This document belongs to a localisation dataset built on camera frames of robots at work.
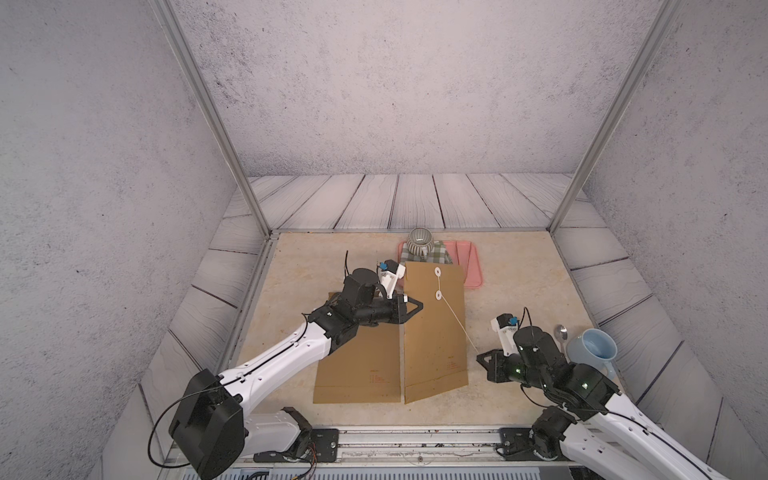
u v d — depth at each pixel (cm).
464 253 114
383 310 66
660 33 73
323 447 73
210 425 40
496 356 65
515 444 73
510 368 65
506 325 67
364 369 87
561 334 91
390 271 69
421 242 110
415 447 74
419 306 74
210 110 87
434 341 77
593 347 88
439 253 112
